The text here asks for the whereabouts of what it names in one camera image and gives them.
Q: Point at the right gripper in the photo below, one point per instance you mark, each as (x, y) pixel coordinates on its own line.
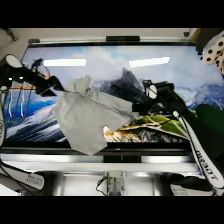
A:
(145, 107)

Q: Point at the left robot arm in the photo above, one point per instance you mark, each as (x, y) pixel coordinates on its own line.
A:
(13, 71)

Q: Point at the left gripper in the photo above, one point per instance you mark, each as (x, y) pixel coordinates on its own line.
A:
(48, 86)

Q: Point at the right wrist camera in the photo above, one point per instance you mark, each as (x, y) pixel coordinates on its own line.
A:
(156, 85)

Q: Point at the grey T-shirt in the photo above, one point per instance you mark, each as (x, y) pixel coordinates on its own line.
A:
(86, 116)

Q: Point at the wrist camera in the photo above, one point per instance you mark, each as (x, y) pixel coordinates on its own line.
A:
(40, 68)
(156, 85)

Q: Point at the dark green garment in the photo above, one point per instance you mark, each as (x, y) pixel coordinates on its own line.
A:
(211, 115)

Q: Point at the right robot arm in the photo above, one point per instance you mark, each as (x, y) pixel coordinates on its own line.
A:
(200, 140)

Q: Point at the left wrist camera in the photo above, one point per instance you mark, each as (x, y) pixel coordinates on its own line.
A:
(40, 68)

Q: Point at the white black-dotted garment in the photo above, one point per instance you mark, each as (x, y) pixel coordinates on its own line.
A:
(215, 50)

